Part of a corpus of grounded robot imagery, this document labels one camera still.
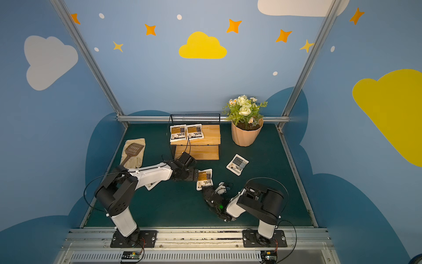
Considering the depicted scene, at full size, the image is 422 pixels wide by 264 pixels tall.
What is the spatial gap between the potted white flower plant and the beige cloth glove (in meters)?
0.60

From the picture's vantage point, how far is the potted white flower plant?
34.9 inches

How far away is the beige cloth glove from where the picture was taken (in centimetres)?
101

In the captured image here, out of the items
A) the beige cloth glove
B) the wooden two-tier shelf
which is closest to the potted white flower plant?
the wooden two-tier shelf
